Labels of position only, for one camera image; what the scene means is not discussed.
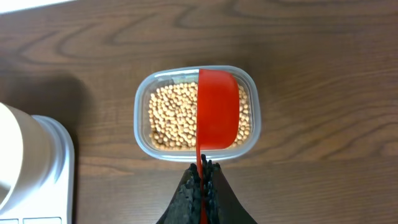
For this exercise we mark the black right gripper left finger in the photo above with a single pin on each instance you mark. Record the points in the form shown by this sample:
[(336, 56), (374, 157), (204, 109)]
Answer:
[(185, 205)]

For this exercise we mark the cream round bowl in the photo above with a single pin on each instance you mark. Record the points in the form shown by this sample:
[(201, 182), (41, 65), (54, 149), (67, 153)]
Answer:
[(31, 155)]

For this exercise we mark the white digital kitchen scale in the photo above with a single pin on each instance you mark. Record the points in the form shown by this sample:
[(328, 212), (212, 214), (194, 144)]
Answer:
[(45, 196)]

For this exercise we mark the clear container of soybeans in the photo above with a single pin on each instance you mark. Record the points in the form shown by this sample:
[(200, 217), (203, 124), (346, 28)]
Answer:
[(165, 112)]

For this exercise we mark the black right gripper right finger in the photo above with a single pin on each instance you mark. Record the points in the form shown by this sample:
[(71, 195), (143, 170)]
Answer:
[(221, 204)]

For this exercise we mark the red plastic measuring scoop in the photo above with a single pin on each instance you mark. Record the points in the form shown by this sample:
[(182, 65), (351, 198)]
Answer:
[(217, 116)]

